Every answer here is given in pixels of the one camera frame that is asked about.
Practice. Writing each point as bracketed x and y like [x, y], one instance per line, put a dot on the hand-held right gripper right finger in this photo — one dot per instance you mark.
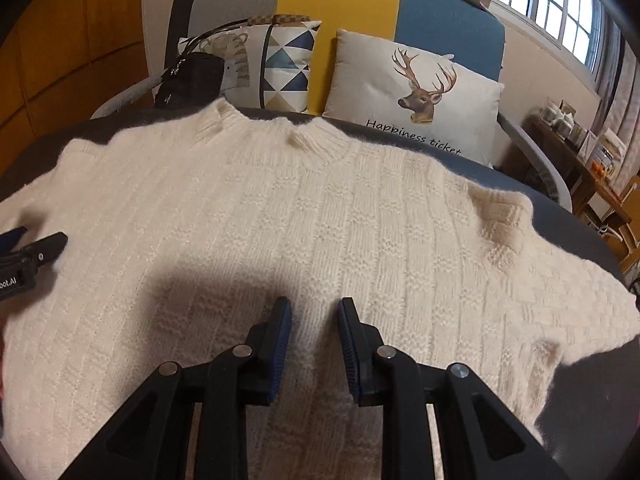
[347, 350]

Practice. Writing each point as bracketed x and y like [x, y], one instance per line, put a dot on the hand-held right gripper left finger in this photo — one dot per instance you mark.
[280, 345]

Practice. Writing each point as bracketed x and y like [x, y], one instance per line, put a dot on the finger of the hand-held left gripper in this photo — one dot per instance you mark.
[50, 247]
[12, 240]

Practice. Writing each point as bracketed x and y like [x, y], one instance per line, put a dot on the cream knitted sweater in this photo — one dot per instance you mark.
[300, 210]

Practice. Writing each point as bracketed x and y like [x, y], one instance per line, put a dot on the wooden wardrobe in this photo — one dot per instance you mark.
[60, 85]

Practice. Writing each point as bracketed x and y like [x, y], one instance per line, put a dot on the black handbag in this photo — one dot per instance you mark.
[195, 80]

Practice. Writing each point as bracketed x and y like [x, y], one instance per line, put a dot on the deer print pillow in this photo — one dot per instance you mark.
[360, 85]

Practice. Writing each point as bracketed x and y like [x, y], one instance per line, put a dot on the wooden side table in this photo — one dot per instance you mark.
[565, 160]

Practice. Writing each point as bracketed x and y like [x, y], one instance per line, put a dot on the stack of boxes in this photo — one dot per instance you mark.
[610, 150]

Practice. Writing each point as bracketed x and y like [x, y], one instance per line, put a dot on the grey yellow blue armchair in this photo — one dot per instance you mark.
[440, 15]

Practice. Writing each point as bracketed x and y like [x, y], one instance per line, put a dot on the window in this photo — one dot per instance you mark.
[550, 5]

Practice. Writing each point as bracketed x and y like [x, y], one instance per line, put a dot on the black upright post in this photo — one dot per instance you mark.
[182, 10]

